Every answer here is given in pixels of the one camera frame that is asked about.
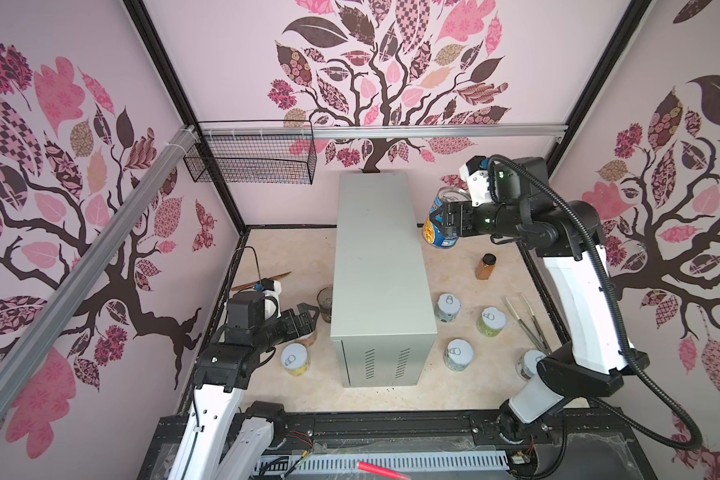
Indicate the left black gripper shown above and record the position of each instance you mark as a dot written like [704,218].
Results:
[307,325]

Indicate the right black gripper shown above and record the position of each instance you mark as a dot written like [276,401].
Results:
[460,210]

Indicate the blue label tin can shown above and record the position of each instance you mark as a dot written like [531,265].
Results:
[433,231]

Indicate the dark label tin can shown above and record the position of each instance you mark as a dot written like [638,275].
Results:
[325,302]

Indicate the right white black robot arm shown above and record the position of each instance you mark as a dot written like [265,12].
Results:
[511,201]

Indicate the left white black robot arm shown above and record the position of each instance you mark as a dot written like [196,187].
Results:
[222,376]

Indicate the grey metal cabinet counter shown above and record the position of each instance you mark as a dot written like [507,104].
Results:
[383,325]

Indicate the orange label can near cabinet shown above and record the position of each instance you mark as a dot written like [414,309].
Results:
[309,339]

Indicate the yellow label tin can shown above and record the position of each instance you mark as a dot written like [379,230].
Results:
[295,359]

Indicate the amber jar black lid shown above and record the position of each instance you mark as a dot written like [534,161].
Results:
[485,266]

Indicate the copper table knife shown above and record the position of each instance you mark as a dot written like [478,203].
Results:
[258,281]

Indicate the white can right of cabinet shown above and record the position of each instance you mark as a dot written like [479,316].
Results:
[447,307]

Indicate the green label tin can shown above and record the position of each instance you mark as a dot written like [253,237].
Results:
[491,322]

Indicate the horizontal aluminium bar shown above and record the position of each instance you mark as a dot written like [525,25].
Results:
[383,132]

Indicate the front right patterned can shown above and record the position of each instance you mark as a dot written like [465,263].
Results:
[458,355]

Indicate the far right white can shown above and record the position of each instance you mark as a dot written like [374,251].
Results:
[526,365]

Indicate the pink marker pen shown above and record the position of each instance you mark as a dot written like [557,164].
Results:
[381,471]

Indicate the diagonal aluminium bar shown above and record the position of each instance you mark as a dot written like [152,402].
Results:
[22,361]

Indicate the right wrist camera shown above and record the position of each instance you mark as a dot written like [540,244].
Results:
[475,173]

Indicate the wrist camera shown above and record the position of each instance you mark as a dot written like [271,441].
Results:
[475,173]
[252,305]

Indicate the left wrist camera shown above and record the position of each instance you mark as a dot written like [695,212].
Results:
[252,305]

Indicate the white slotted cable duct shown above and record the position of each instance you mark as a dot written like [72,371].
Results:
[404,463]

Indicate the black wire basket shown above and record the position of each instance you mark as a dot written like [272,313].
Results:
[254,151]

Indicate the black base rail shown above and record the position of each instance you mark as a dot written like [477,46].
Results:
[578,443]

